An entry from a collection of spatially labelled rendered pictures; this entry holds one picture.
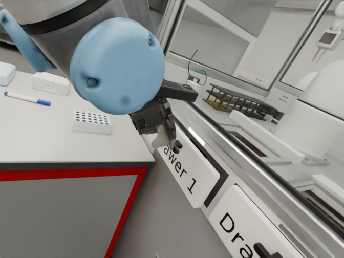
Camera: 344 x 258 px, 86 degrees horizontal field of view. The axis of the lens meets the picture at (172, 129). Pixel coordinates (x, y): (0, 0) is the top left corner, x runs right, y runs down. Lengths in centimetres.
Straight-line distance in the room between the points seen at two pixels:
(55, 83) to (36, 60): 65
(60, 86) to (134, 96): 78
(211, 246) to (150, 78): 45
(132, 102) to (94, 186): 55
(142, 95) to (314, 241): 34
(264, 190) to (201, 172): 13
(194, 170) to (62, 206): 45
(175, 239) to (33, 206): 43
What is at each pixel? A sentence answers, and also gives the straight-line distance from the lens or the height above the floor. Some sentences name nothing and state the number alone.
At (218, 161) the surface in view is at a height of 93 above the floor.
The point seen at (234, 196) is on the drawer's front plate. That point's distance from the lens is 43.
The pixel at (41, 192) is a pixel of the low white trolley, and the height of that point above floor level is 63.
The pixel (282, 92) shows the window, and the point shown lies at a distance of 43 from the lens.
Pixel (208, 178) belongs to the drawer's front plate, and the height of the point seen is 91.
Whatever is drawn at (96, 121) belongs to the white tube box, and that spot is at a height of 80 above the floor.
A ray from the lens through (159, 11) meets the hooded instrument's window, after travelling 126.
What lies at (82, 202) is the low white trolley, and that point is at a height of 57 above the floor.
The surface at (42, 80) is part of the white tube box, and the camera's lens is 94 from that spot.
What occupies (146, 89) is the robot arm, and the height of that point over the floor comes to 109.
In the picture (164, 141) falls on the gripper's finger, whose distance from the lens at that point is 44.
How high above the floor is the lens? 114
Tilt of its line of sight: 23 degrees down
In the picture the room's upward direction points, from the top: 24 degrees clockwise
